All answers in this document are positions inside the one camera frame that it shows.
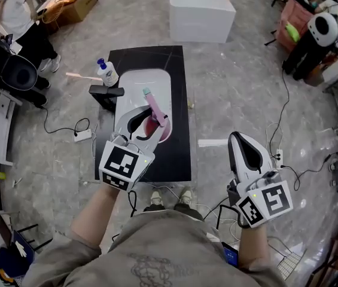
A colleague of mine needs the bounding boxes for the white pump bottle blue cap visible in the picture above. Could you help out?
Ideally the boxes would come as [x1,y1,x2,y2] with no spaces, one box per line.
[96,57,120,88]

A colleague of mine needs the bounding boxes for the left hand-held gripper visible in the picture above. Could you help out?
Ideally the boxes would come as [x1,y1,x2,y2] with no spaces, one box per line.
[98,106,172,193]

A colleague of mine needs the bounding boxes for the white sink basin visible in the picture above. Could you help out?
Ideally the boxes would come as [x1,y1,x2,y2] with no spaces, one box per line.
[113,68,173,145]

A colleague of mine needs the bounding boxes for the pink flat stick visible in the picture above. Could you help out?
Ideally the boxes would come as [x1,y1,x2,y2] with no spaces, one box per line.
[65,72,103,82]

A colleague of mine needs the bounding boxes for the black power cable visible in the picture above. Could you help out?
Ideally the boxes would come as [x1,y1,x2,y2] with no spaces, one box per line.
[269,69,291,158]
[38,105,90,135]

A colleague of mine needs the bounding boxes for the person's left shoe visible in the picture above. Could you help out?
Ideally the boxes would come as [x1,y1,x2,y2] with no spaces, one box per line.
[150,190,165,212]

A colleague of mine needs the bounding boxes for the person's right forearm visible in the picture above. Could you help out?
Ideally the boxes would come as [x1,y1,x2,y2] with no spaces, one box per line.
[239,222,271,269]

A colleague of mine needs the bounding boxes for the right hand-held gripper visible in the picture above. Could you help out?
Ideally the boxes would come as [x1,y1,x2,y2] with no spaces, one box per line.
[227,132,294,229]

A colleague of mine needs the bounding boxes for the black salon wash basin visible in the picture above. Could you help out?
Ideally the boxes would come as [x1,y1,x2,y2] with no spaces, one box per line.
[0,24,51,108]

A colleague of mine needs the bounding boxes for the person's dark trousers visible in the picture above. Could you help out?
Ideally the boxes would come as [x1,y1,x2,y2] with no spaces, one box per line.
[143,202,205,221]

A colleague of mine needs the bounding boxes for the black faucet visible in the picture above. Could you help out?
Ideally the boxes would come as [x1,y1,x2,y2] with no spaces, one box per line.
[89,84,126,112]

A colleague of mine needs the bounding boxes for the smartphone with blue screen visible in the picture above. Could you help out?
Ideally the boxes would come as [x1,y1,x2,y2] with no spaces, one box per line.
[221,241,239,268]

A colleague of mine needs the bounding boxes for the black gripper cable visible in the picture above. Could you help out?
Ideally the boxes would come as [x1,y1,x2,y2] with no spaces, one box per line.
[203,196,251,229]
[127,189,139,218]

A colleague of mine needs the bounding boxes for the white wire rack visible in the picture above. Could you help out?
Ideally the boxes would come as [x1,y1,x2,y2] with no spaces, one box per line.
[276,249,303,281]

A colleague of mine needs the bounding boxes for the black sink counter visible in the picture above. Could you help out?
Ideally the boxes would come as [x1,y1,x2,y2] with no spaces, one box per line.
[95,45,193,182]

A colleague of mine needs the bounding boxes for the white block cabinet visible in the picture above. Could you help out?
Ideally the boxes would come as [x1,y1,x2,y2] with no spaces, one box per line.
[167,0,237,44]

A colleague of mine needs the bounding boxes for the person's right shoe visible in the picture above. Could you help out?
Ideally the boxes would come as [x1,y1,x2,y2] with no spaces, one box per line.
[179,187,195,206]

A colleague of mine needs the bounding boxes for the person's left forearm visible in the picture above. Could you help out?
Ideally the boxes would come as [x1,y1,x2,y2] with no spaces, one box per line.
[69,183,122,248]

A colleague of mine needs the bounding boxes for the cardboard box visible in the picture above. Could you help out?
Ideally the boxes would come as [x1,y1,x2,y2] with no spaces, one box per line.
[41,0,99,33]

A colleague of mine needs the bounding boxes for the person's beige shirt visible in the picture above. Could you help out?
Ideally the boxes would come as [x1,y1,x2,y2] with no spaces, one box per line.
[22,209,289,287]

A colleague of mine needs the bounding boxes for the person's shoe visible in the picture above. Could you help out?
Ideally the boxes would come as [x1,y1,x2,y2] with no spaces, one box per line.
[150,190,165,212]
[179,187,195,206]

